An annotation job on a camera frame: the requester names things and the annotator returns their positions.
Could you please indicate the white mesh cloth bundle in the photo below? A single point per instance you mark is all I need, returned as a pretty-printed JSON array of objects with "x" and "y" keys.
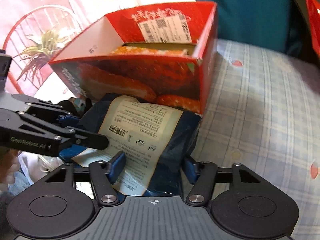
[{"x": 35, "y": 166}]

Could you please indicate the dark teal curtain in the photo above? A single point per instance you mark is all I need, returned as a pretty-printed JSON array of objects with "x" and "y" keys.
[{"x": 263, "y": 23}]

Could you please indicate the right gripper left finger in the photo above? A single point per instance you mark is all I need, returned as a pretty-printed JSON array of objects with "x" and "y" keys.
[{"x": 66, "y": 200}]

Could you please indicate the dark blue packaged garment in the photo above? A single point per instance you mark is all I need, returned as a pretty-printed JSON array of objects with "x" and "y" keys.
[{"x": 154, "y": 138}]

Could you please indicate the red plastic bag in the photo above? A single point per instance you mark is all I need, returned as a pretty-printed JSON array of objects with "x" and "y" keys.
[{"x": 314, "y": 19}]

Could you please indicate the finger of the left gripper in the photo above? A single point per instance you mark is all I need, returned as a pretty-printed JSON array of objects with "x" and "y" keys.
[
  {"x": 76, "y": 110},
  {"x": 79, "y": 137}
]

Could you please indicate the person left hand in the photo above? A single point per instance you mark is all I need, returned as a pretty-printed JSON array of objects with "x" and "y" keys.
[{"x": 9, "y": 164}]

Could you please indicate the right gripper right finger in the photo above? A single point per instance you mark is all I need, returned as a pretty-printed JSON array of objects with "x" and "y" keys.
[{"x": 240, "y": 202}]

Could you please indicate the yellow panda snack packet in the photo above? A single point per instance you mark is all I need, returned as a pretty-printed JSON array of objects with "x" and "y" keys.
[{"x": 148, "y": 51}]

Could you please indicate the red strawberry cardboard box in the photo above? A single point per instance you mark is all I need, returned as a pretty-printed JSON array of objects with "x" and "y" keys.
[{"x": 89, "y": 70}]

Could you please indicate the pink printed backdrop curtain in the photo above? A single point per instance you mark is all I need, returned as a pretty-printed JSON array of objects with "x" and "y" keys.
[{"x": 24, "y": 22}]

